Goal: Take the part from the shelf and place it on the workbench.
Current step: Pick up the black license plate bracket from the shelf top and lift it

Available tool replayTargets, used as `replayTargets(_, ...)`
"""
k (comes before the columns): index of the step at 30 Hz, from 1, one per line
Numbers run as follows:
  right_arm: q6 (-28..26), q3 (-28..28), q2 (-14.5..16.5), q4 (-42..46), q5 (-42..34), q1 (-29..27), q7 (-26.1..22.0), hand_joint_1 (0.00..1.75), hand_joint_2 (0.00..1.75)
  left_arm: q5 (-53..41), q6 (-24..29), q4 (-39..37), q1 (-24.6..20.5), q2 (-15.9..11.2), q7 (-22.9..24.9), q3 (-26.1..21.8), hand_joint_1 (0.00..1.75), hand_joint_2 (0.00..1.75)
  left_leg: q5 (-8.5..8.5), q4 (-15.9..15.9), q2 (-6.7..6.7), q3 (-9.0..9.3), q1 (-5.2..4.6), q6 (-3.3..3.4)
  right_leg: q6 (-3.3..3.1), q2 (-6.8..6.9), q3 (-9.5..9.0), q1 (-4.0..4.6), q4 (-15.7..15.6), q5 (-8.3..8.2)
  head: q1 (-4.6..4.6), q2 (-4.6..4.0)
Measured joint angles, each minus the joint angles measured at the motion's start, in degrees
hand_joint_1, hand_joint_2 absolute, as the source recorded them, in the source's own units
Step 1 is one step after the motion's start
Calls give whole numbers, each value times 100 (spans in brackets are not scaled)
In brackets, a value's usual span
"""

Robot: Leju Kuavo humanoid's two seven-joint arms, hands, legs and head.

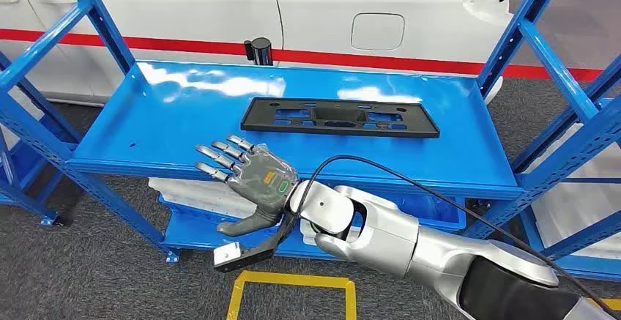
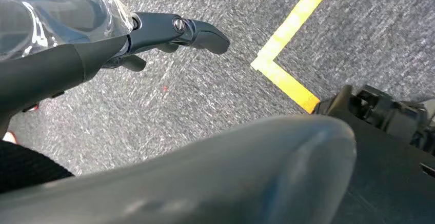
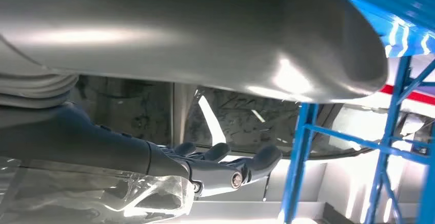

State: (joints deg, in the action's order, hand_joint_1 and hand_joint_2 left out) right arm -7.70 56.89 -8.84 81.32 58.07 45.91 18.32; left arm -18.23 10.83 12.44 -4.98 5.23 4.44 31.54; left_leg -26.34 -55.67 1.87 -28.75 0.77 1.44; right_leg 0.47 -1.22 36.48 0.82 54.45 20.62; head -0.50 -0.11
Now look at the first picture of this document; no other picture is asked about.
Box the white car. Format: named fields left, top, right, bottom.
left=0, top=0, right=535, bottom=106

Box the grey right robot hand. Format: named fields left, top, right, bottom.
left=195, top=135, right=301, bottom=238

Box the black plastic frame part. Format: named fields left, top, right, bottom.
left=239, top=96, right=441, bottom=140

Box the blue metal shelf rack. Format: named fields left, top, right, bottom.
left=511, top=53, right=621, bottom=283
left=0, top=51, right=83, bottom=226
left=0, top=0, right=621, bottom=265

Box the yellow floor tape square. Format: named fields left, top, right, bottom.
left=226, top=270, right=357, bottom=320

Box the white plastic tray stack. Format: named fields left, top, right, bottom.
left=529, top=128, right=621, bottom=261

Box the black barrier post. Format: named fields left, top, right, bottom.
left=244, top=37, right=274, bottom=67

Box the red barrier belt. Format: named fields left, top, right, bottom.
left=0, top=28, right=603, bottom=82

